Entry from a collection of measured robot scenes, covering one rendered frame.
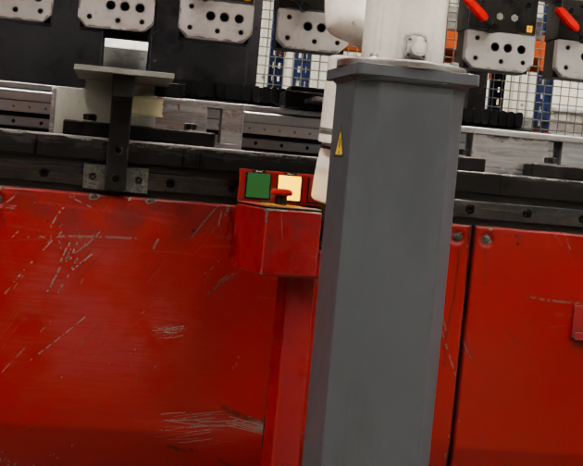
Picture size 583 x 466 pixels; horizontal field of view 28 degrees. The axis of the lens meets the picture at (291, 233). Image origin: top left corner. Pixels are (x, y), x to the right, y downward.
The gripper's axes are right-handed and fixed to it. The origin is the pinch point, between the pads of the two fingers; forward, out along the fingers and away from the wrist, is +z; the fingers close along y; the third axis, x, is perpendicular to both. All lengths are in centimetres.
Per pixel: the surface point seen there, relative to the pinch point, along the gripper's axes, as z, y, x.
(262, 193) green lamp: -4.9, -9.3, -10.4
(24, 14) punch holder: -33, -46, -51
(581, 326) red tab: 17, -4, 61
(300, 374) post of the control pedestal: 25.9, 3.3, -3.8
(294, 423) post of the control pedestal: 34.7, 4.1, -4.0
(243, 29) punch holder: -35, -36, -8
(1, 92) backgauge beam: -16, -72, -50
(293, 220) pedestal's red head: -2.4, 6.2, -9.8
